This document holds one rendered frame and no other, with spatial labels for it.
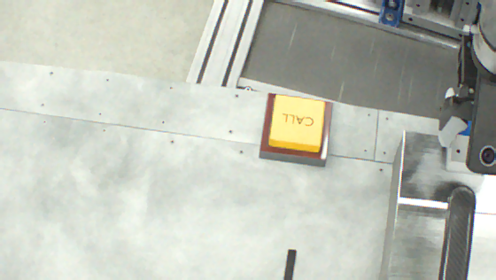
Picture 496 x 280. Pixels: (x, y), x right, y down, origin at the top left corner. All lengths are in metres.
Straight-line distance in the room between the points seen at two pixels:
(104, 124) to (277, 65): 0.77
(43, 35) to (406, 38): 0.79
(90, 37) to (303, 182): 1.11
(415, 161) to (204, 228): 0.26
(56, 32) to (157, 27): 0.23
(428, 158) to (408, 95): 0.82
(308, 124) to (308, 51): 0.79
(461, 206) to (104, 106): 0.47
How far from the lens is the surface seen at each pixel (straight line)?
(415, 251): 1.29
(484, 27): 1.10
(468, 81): 1.21
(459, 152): 1.31
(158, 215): 1.37
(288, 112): 1.39
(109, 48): 2.41
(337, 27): 2.20
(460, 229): 1.31
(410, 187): 1.31
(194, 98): 1.44
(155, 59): 2.39
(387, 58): 2.18
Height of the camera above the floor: 2.07
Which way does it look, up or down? 64 degrees down
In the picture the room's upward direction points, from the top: 5 degrees clockwise
